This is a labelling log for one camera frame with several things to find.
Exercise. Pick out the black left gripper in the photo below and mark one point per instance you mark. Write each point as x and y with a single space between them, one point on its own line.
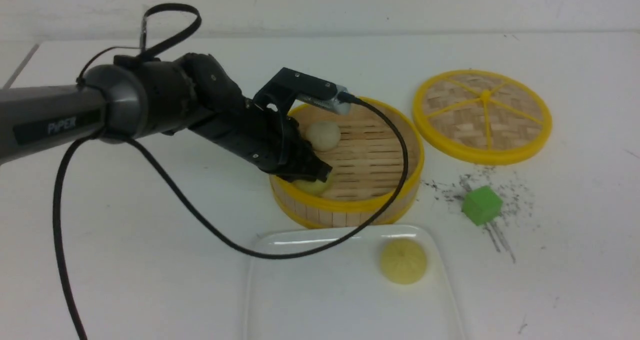
266 138

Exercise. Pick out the yellow steamed bun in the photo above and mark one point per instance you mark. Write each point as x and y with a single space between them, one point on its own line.
316 188
403 261

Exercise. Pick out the pale white steamed bun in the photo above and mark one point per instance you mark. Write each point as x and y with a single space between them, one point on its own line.
323 135

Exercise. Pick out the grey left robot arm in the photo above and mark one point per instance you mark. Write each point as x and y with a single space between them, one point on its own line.
133 98

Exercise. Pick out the white rectangular plate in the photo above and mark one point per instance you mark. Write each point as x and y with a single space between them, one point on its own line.
341 293

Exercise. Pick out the bamboo steamer basket yellow rim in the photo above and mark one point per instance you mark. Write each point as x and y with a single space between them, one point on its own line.
367 165

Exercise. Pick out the green foam cube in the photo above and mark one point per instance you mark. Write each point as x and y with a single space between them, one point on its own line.
482 205

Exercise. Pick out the woven bamboo steamer lid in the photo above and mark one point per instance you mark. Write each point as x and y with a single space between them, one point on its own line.
481 117

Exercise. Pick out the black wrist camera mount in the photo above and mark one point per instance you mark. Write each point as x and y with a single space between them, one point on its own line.
288 86

